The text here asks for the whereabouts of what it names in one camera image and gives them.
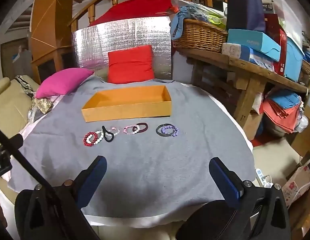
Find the black hair tie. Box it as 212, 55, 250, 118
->
102, 125, 115, 143

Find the white patterned box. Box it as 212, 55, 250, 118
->
222, 42, 242, 57

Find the purple bead bracelet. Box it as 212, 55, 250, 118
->
161, 125, 180, 138

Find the pink bead bracelet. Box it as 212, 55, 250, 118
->
123, 124, 140, 135

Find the red box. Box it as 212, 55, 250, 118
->
265, 14, 288, 74

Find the gold patterned wrapped bundle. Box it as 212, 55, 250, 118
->
32, 97, 55, 114

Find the orange wooden panel cabinet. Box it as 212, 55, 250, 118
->
30, 0, 76, 83

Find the silver foil insulation sheet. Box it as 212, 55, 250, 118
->
72, 16, 172, 80

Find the white bead bracelet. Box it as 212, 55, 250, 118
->
86, 130, 103, 145

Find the blue storage bin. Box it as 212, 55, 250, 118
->
284, 36, 306, 82

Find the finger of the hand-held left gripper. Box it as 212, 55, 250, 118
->
2, 134, 24, 152

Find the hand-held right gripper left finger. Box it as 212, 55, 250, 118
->
27, 155, 108, 230

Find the black cable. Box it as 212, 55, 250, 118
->
0, 125, 58, 198

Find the light blue cardboard box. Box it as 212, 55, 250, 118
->
227, 29, 281, 62

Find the clear plastic bag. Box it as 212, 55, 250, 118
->
171, 0, 228, 27

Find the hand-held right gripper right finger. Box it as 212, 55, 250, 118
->
209, 157, 292, 238

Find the blue and white box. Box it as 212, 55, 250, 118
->
239, 44, 276, 72

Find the maroon hair tie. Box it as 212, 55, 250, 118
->
132, 122, 148, 133

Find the grey cloth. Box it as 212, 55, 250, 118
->
8, 76, 255, 218

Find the red bead bracelet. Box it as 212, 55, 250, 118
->
83, 132, 98, 147

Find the orange cardboard box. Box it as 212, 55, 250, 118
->
81, 85, 173, 122

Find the small red pillow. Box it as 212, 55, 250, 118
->
107, 45, 155, 84

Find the white power strip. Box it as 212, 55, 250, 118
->
255, 168, 273, 188

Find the pink pillow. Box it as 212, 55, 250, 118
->
35, 67, 95, 99

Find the floral gift bag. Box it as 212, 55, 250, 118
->
281, 165, 310, 207

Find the clear bead bracelet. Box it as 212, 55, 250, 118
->
105, 127, 120, 139

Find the black and white patterned cloth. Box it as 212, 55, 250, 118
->
15, 75, 35, 99

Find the wooden table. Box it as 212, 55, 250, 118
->
172, 45, 310, 128

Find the large red cushion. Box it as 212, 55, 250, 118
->
90, 0, 179, 27

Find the navy blue bag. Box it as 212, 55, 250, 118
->
225, 0, 267, 33

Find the large wicker basket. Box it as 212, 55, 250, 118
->
172, 19, 229, 53

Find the black bangle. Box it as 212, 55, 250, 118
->
156, 123, 176, 137

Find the blue cloth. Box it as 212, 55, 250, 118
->
170, 6, 193, 39

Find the pale pink bed sheet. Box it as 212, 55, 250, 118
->
0, 92, 253, 228

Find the pile of red and blue bags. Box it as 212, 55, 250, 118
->
263, 90, 304, 133

